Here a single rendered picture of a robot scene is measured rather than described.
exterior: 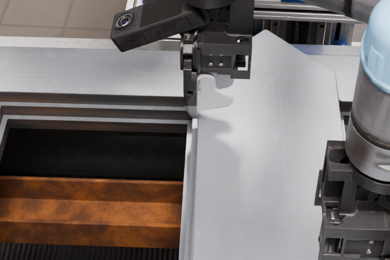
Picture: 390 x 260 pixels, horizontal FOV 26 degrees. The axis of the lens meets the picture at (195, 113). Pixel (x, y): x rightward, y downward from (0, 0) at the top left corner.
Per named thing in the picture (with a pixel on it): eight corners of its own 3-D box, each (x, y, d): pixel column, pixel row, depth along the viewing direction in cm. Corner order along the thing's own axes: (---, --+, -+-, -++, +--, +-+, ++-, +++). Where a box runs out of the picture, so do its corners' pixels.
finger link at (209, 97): (231, 135, 105) (234, 80, 98) (184, 133, 105) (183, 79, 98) (232, 117, 107) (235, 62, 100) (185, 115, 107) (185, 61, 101)
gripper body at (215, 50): (249, 85, 98) (255, 2, 89) (175, 83, 98) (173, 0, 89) (249, 43, 103) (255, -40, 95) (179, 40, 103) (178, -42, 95)
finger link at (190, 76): (196, 114, 101) (197, 59, 94) (183, 114, 101) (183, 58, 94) (198, 87, 104) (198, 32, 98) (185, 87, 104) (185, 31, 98)
